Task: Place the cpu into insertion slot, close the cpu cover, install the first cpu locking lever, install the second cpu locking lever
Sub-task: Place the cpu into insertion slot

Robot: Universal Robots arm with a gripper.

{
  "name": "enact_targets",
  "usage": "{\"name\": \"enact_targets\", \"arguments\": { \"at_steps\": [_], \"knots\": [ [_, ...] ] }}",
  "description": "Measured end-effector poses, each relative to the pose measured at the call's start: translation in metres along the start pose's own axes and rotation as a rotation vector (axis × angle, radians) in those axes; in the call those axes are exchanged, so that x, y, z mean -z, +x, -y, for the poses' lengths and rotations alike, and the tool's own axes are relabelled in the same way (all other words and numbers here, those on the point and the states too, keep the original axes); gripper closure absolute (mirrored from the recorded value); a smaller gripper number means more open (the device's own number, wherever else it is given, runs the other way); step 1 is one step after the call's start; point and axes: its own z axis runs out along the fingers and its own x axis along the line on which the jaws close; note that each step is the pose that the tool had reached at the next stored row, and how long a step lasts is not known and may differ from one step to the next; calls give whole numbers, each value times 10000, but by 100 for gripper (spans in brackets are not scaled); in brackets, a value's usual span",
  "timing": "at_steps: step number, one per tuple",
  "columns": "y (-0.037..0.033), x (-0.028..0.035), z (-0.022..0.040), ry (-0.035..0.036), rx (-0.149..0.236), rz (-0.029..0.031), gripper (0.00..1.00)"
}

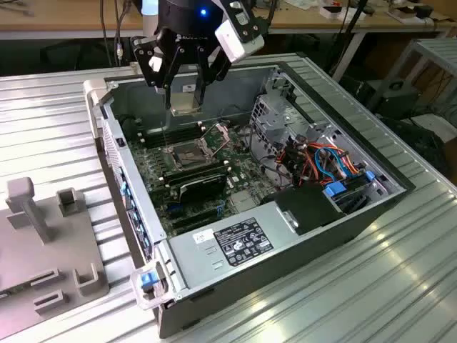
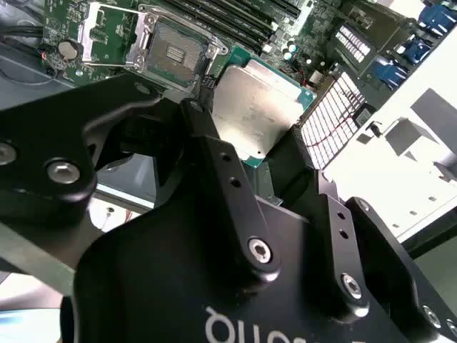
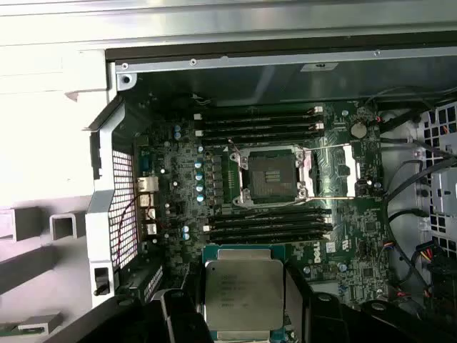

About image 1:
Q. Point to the blue disk carrier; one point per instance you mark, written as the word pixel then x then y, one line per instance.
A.
pixel 335 189

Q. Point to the green motherboard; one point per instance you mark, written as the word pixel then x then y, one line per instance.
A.
pixel 239 168

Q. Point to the silver drive cage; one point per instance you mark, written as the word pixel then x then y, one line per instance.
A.
pixel 275 125

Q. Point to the black plastic shroud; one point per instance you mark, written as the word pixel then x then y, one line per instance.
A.
pixel 307 209

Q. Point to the white cardboard box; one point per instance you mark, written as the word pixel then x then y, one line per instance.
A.
pixel 335 12

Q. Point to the silver disk bay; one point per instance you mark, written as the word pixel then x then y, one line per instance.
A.
pixel 328 134

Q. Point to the black graphics card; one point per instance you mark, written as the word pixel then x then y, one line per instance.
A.
pixel 201 189

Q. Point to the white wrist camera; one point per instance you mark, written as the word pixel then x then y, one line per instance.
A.
pixel 233 44

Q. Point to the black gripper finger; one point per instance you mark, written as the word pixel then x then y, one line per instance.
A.
pixel 150 60
pixel 201 71

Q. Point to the long black expansion slot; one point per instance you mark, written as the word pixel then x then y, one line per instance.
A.
pixel 197 223
pixel 196 214

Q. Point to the silver power supply unit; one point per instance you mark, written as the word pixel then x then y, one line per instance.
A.
pixel 200 262

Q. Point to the black equipment case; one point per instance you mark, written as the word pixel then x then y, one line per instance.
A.
pixel 396 100

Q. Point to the CPU socket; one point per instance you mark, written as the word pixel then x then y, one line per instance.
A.
pixel 188 159

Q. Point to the silver chipset heatsink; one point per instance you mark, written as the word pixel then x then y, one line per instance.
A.
pixel 243 202

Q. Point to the grey slatted side table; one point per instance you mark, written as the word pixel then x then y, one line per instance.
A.
pixel 441 53

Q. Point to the silver CPU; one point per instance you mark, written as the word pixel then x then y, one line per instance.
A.
pixel 184 101

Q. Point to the grey parts rack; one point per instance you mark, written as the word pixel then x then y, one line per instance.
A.
pixel 53 250

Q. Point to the black PC case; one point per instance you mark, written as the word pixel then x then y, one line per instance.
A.
pixel 271 268

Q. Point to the brown cardboard box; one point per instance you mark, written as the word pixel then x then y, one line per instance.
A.
pixel 403 14

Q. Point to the green RAM stick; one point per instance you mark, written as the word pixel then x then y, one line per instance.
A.
pixel 200 178

